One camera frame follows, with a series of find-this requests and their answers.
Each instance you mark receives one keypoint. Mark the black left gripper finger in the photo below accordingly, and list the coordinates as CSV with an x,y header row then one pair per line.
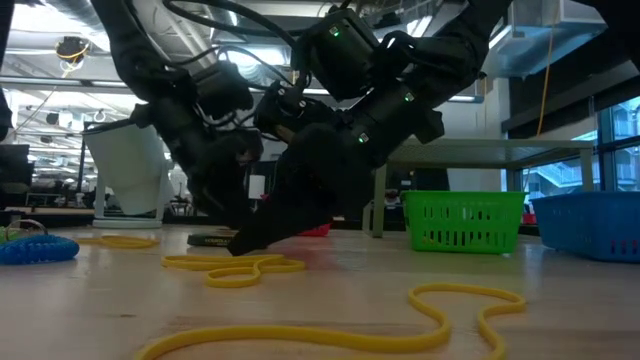
x,y
225,210

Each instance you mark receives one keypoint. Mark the green plastic basket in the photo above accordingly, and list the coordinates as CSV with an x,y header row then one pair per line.
x,y
460,220

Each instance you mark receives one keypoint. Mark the white tilted bin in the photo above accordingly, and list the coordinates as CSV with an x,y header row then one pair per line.
x,y
125,175

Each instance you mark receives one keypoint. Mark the yellow rubber band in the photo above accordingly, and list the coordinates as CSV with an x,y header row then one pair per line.
x,y
300,337
235,282
120,242

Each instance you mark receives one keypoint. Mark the black monitor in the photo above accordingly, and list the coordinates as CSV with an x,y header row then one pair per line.
x,y
15,167

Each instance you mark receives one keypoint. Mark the white sign board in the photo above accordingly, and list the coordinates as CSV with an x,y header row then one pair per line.
x,y
256,186

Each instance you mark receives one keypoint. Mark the red plastic basket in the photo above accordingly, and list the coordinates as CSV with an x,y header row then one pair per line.
x,y
317,231

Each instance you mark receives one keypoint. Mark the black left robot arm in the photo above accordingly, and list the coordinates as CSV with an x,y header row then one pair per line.
x,y
150,75

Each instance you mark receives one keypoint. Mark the blue plastic basket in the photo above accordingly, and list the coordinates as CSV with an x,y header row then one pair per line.
x,y
590,225

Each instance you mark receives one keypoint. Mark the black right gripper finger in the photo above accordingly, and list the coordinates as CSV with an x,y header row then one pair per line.
x,y
300,210

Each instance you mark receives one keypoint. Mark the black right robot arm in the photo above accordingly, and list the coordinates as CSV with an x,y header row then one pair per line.
x,y
440,50

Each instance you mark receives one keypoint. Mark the long ceiling light bar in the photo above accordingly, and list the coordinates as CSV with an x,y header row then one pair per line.
x,y
50,81

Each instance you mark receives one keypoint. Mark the red storage bin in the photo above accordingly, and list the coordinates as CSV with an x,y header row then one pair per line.
x,y
529,218

